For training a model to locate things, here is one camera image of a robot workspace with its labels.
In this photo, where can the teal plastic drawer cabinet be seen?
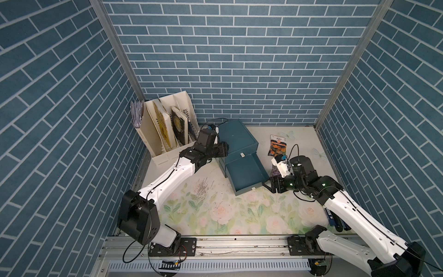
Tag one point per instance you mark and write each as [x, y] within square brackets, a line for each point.
[241, 146]

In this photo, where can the teal drawer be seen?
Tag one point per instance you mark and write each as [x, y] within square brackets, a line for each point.
[246, 173]

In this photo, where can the blue black pen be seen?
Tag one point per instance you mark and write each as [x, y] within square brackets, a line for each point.
[340, 224]

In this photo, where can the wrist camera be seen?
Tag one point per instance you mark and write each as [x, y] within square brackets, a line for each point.
[213, 127]
[284, 167]

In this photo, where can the cream file organizer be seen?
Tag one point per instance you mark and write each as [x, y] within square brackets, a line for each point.
[149, 131]

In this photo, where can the pink flower seed bag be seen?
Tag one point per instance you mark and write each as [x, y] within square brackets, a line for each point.
[275, 171]

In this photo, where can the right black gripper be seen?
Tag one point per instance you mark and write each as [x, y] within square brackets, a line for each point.
[277, 180]

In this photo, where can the dark sunflower cover book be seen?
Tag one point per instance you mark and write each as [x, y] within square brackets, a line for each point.
[180, 125]

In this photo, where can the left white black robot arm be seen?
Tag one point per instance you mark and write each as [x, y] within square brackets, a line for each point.
[138, 215]

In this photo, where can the white blue glue stick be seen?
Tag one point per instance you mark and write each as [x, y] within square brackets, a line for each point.
[330, 217]

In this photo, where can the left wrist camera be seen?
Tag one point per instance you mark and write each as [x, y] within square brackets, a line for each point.
[213, 127]

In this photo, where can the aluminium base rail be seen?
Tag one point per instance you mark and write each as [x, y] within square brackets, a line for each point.
[237, 256]

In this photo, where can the orange flower seed bag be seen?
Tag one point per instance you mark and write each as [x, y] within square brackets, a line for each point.
[278, 146]

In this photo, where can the purple paper stack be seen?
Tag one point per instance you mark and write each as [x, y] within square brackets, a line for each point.
[137, 111]

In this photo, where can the yellow cover book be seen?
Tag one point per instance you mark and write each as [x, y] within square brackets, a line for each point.
[164, 122]

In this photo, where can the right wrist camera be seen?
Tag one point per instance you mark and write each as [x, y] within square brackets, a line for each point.
[284, 167]

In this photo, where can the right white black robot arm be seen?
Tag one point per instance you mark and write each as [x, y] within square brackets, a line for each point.
[384, 254]

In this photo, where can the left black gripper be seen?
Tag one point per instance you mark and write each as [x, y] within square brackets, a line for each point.
[222, 150]

